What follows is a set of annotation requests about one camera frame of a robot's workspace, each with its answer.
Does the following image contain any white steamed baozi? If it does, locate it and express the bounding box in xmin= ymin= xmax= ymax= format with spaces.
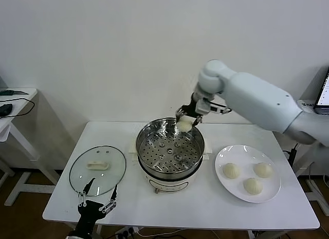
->
xmin=176 ymin=116 xmax=193 ymax=133
xmin=243 ymin=177 xmax=264 ymax=195
xmin=253 ymin=162 xmax=273 ymax=178
xmin=222 ymin=163 xmax=241 ymax=179

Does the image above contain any dark green flat tool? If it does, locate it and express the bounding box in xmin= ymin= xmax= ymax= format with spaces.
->
xmin=0 ymin=89 xmax=29 ymax=96

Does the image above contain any white electric cooker pot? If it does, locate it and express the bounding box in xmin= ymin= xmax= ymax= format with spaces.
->
xmin=127 ymin=138 xmax=213 ymax=195

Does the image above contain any dark grey laptop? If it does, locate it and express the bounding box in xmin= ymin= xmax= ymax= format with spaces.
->
xmin=313 ymin=66 xmax=329 ymax=115

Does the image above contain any glass lid with cream handle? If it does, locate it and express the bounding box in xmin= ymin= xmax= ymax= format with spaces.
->
xmin=68 ymin=145 xmax=127 ymax=197

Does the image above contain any white work table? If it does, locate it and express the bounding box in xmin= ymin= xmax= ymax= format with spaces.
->
xmin=42 ymin=121 xmax=321 ymax=239

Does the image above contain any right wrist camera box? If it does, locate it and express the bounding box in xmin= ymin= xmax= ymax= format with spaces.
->
xmin=195 ymin=99 xmax=232 ymax=116

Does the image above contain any perforated steel steamer basket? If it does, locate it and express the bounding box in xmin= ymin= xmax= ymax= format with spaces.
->
xmin=135 ymin=117 xmax=206 ymax=173

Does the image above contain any white side table with laptop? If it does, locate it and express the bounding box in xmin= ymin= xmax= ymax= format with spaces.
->
xmin=294 ymin=99 xmax=329 ymax=216

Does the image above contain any white side table with mouse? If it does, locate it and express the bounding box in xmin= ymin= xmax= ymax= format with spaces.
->
xmin=0 ymin=88 xmax=62 ymax=208

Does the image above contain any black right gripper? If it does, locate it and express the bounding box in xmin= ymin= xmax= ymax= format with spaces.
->
xmin=175 ymin=93 xmax=205 ymax=128

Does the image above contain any white round plate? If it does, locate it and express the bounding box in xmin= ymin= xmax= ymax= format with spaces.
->
xmin=214 ymin=144 xmax=282 ymax=204

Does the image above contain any white power strip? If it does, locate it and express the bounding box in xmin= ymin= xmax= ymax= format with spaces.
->
xmin=115 ymin=227 xmax=141 ymax=238

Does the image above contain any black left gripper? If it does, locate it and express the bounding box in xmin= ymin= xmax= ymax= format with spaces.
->
xmin=76 ymin=177 xmax=119 ymax=233

